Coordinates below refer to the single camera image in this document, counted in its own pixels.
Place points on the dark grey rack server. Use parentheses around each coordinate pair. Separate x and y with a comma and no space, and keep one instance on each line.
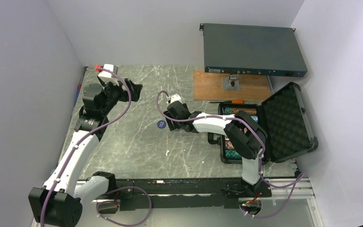
(252,50)

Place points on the bottom poker chip row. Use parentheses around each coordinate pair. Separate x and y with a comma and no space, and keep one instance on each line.
(232,155)

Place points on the poker chip row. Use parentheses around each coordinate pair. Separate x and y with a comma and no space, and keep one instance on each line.
(229,145)
(255,118)
(235,110)
(232,155)

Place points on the orange handled screwdriver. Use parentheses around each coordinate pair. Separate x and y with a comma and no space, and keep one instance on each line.
(236,101)

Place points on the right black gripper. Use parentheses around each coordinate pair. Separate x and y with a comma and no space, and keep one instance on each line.
(172,124)

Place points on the black poker set case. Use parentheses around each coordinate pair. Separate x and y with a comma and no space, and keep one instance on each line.
(284,118)

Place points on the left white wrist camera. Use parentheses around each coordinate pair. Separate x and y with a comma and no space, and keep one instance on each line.
(105,72)

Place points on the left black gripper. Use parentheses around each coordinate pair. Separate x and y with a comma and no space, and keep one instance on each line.
(124,93)

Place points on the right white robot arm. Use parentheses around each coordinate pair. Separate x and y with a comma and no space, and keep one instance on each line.
(246,135)

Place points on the blue small blind button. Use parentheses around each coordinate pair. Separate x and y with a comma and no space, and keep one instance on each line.
(161,124)

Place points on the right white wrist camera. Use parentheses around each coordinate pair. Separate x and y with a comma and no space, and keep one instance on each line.
(174,98)

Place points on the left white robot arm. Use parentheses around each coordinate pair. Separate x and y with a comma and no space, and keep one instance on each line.
(59,202)

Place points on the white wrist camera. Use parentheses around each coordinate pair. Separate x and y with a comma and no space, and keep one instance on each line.
(105,72)
(174,98)

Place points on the wooden base board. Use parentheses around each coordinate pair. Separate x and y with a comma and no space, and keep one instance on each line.
(220,87)

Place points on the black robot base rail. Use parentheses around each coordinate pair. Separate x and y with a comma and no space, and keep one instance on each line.
(226,192)

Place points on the top poker chip row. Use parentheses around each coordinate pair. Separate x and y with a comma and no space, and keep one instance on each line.
(235,110)

